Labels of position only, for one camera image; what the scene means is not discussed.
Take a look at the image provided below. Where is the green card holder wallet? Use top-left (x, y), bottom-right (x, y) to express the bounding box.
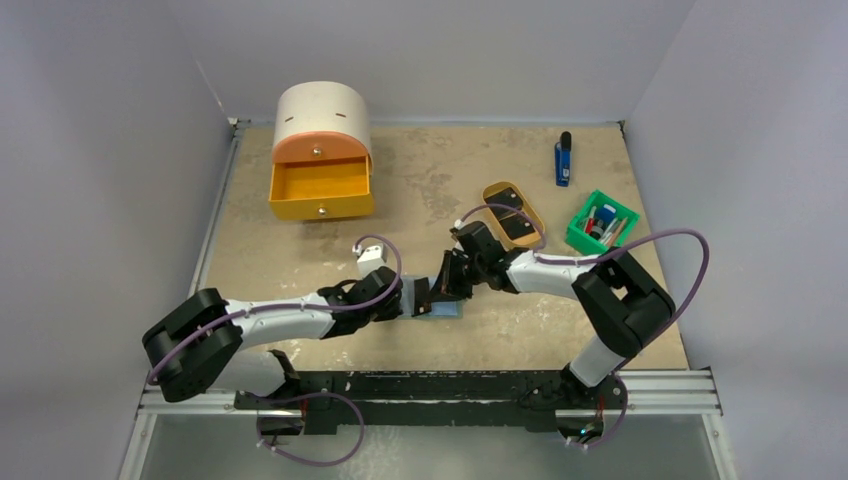
top-left (398, 275), bottom-right (462, 320)

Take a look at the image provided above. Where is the black credit card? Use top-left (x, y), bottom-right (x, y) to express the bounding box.
top-left (498, 214), bottom-right (541, 248)
top-left (410, 277), bottom-right (432, 317)

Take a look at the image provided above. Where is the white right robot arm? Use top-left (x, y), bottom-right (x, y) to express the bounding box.
top-left (429, 221), bottom-right (676, 407)

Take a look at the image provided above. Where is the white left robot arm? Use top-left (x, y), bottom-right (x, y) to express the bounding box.
top-left (142, 266), bottom-right (403, 403)

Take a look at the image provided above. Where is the black card stack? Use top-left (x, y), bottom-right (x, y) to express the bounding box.
top-left (486, 187), bottom-right (524, 210)

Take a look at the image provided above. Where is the orange oval tray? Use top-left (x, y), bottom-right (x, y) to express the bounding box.
top-left (482, 181), bottom-right (546, 250)

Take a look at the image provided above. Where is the yellow open drawer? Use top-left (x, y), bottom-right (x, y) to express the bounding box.
top-left (269, 156), bottom-right (375, 221)

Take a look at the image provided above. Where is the green bin with pens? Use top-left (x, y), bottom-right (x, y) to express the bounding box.
top-left (565, 190), bottom-right (640, 255)

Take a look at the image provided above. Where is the blue stapler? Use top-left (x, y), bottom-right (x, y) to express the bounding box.
top-left (554, 131), bottom-right (572, 187)

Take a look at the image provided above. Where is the white orange drawer cabinet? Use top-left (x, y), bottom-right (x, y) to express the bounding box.
top-left (271, 81), bottom-right (373, 174)

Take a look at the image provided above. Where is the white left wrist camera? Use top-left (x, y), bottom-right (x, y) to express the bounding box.
top-left (352, 243), bottom-right (387, 278)

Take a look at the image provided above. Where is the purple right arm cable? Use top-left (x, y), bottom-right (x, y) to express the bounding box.
top-left (457, 203), bottom-right (711, 372)

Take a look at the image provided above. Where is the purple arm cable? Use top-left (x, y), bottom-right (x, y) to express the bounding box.
top-left (146, 234), bottom-right (404, 387)
top-left (457, 203), bottom-right (711, 372)

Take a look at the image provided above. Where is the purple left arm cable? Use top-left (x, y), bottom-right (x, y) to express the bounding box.
top-left (146, 234), bottom-right (404, 387)

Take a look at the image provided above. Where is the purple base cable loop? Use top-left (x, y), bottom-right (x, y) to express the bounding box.
top-left (255, 388), bottom-right (367, 468)

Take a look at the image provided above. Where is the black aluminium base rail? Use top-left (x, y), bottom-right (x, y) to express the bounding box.
top-left (140, 370), bottom-right (721, 443)

